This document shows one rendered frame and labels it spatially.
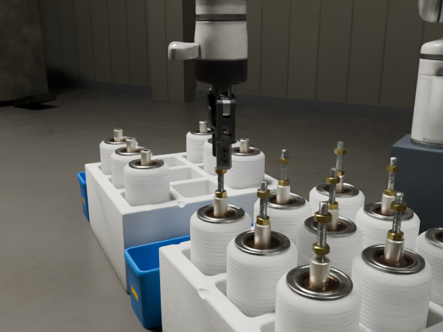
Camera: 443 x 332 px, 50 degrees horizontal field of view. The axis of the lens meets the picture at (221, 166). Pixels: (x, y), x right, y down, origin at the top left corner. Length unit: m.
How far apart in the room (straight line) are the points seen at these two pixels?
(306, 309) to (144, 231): 0.52
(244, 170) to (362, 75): 2.02
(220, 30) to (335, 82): 2.45
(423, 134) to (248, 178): 0.38
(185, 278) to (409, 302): 0.31
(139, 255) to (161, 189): 0.14
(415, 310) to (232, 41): 0.41
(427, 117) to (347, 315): 0.57
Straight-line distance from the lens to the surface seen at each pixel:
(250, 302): 0.65
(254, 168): 1.09
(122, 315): 0.98
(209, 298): 0.67
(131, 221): 0.97
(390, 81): 2.98
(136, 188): 1.00
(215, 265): 0.74
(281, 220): 0.77
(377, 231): 0.77
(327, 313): 0.54
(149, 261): 0.98
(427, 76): 1.02
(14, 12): 3.64
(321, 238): 0.54
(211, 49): 0.66
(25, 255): 1.27
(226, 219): 0.72
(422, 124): 1.03
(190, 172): 1.25
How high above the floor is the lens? 0.53
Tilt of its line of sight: 16 degrees down
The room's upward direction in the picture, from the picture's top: straight up
